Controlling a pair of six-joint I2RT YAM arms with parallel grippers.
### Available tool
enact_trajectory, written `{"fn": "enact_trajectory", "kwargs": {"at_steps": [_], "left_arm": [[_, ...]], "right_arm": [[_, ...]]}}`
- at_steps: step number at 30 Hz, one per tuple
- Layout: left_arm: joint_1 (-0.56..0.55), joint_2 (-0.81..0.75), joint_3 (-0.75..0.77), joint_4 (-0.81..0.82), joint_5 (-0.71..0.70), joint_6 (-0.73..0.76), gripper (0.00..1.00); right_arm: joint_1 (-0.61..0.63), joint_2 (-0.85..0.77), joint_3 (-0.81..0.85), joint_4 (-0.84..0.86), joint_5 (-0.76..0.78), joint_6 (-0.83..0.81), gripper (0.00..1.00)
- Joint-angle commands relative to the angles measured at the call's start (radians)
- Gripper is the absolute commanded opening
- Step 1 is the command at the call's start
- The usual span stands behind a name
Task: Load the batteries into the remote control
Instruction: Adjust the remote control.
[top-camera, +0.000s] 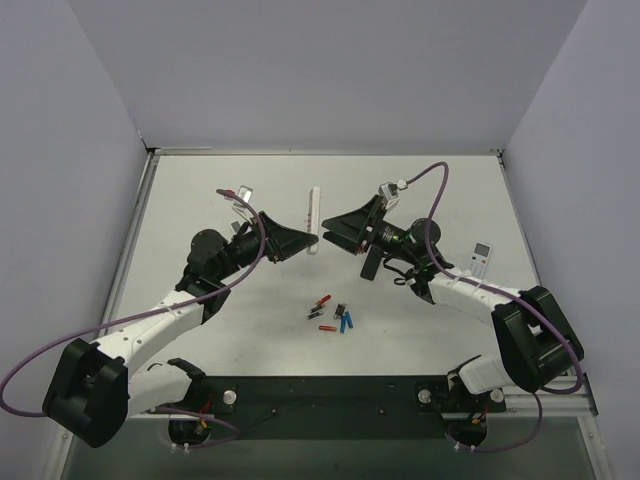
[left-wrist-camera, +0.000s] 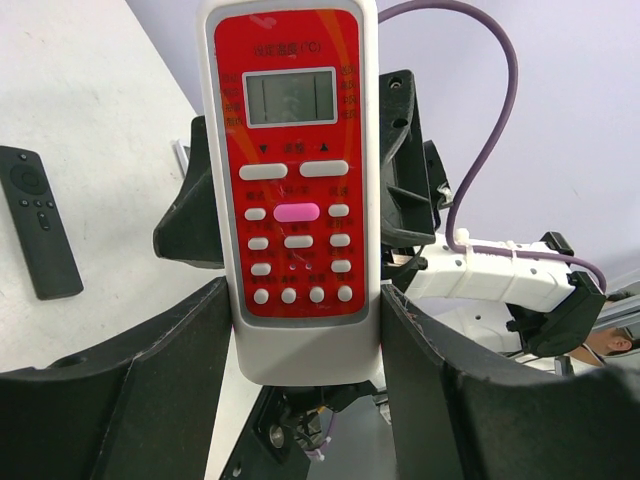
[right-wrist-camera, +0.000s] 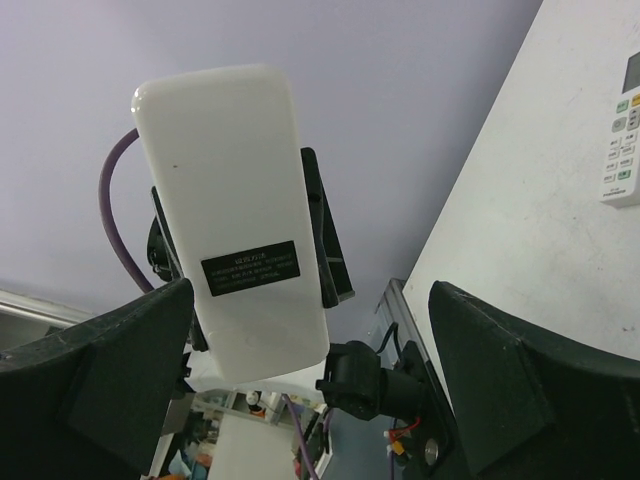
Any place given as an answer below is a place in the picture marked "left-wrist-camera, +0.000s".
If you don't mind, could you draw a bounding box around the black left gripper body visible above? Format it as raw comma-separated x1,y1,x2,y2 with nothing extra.
219,381,390,479

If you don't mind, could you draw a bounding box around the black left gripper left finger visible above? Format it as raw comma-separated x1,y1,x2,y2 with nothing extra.
1,278,231,479

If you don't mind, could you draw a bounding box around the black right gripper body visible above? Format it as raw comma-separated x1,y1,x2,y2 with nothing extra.
379,70,450,248

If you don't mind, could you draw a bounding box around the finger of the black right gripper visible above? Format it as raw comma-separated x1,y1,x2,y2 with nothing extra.
153,116,224,269

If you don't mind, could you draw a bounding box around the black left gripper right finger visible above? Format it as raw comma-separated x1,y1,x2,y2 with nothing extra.
381,285,639,479

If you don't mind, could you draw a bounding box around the white red-faced remote control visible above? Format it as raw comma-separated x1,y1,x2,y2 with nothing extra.
196,1,381,387

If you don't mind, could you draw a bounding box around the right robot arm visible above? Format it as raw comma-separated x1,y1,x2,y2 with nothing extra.
153,71,639,479

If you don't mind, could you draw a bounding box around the black remote control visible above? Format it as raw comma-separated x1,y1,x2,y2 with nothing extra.
1,146,84,300

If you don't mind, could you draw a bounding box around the person's head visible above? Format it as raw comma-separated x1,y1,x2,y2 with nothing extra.
569,328,639,367

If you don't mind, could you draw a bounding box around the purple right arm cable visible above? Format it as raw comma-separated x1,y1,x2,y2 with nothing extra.
377,0,608,294

